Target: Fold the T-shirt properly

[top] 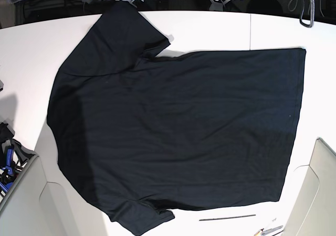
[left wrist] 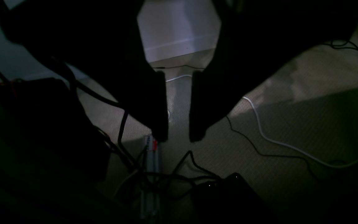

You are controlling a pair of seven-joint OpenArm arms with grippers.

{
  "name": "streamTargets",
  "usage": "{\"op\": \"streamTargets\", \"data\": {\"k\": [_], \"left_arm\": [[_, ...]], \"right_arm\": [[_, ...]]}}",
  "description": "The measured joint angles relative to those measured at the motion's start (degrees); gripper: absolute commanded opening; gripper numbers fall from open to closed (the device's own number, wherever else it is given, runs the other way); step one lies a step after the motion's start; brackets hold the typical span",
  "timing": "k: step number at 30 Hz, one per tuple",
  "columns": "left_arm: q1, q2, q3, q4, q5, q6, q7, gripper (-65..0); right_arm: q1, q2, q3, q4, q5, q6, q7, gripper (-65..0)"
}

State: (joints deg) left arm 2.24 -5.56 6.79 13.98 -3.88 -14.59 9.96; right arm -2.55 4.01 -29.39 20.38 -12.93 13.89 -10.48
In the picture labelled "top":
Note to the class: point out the black T-shirt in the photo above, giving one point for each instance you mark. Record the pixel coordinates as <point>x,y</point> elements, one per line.
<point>139,135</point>

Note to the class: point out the black thin rod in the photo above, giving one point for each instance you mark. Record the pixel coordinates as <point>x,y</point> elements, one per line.
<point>228,218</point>

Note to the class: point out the grey tool at bottom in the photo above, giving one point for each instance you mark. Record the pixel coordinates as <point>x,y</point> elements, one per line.
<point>267,231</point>

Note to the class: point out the blue black clutter pile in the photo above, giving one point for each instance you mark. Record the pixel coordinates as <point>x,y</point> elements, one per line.
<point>14,157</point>

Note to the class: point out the right beige partition panel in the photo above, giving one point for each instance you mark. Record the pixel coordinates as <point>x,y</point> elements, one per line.
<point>307,202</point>

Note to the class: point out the beige partition panel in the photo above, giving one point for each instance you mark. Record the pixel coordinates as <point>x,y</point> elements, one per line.
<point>307,202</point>
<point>33,205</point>

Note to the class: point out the left beige partition panel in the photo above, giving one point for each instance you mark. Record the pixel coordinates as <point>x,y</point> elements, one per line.
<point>33,205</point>

